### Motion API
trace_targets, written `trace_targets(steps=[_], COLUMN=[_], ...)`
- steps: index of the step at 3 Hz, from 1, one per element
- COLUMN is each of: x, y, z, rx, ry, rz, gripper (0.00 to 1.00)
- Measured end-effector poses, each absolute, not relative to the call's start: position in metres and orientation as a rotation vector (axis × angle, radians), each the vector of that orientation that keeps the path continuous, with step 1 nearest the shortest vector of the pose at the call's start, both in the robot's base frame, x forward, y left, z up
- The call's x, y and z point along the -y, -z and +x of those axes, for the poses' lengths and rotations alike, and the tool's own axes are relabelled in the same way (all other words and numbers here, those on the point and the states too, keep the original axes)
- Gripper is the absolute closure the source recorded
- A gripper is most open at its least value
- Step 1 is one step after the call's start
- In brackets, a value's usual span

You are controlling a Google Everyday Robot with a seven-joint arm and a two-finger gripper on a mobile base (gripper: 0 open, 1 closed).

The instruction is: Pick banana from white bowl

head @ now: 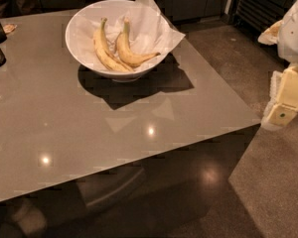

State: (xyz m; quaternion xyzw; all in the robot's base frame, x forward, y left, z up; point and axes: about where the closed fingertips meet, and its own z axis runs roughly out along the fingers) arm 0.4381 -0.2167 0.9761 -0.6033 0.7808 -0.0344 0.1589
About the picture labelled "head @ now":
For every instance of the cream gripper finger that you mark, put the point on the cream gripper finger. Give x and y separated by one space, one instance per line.
277 116

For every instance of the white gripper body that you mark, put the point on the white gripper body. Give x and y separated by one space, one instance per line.
294 37

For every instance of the yellow banana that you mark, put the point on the yellow banana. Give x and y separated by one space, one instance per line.
124 51
104 54

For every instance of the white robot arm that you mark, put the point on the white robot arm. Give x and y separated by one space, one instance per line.
284 34

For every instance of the white ceramic bowl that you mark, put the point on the white ceramic bowl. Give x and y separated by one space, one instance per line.
79 40

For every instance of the dark slatted appliance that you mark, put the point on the dark slatted appliance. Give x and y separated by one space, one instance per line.
258 14

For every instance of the white paper liner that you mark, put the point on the white paper liner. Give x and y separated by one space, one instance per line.
149 27

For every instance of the small crumpled wrapper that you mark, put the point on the small crumpled wrapper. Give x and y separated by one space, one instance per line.
9 28

